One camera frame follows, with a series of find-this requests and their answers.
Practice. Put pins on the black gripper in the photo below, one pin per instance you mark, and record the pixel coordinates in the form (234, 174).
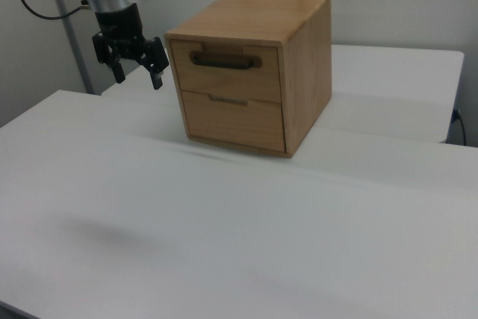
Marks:
(118, 24)

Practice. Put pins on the grey aluminium frame post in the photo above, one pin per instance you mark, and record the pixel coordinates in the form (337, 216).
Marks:
(76, 54)

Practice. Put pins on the wooden drawer with recessed pull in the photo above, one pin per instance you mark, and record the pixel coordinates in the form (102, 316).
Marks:
(239, 123)

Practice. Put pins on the oak wooden drawer cabinet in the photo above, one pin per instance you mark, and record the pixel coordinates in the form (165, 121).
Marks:
(298, 72)

